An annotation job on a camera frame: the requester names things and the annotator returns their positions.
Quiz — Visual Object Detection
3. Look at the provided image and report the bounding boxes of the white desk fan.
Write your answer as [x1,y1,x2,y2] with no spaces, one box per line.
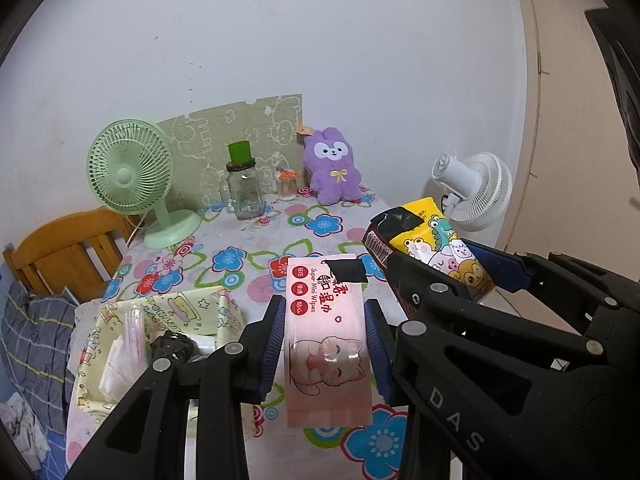
[432,152,513,232]

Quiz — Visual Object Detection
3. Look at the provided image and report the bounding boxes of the cotton swab container orange lid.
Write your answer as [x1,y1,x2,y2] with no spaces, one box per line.
[276,168,300,200]

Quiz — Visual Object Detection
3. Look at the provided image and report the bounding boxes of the glass jar with green lid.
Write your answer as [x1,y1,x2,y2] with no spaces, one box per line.
[226,141,265,220]

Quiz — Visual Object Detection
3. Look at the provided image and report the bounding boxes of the green patterned cardboard panel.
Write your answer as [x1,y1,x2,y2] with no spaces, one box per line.
[158,94,303,210]

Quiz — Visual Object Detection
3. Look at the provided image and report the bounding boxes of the yellow fabric storage box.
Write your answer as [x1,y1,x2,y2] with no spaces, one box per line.
[73,286,245,418]

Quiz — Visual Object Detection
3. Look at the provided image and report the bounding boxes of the black plastic bag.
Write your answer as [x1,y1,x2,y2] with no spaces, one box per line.
[151,330,205,363]

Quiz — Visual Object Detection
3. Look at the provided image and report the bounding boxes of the green desk fan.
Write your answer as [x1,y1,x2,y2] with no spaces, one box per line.
[87,118,201,249]

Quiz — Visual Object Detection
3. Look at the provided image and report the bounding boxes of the purple plush bunny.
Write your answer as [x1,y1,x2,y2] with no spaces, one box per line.
[303,127,362,206]

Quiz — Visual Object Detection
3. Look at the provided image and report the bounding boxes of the clear pink packet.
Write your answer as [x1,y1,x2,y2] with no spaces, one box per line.
[99,304,149,403]

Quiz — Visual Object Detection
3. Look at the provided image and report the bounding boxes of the blue plaid bedding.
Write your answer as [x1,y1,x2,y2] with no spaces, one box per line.
[1,281,76,479]

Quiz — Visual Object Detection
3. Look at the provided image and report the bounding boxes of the cartoon tissue box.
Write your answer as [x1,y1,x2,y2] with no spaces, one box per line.
[362,197,496,318]

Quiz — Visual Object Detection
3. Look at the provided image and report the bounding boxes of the wooden chair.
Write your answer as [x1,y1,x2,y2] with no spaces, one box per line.
[2,207,139,301]

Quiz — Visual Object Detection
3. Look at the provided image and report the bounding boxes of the pink wet wipes pack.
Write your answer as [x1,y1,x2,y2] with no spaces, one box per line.
[283,254,372,428]

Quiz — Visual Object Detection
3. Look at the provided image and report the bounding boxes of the floral tablecloth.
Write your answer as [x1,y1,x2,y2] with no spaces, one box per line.
[66,193,408,479]

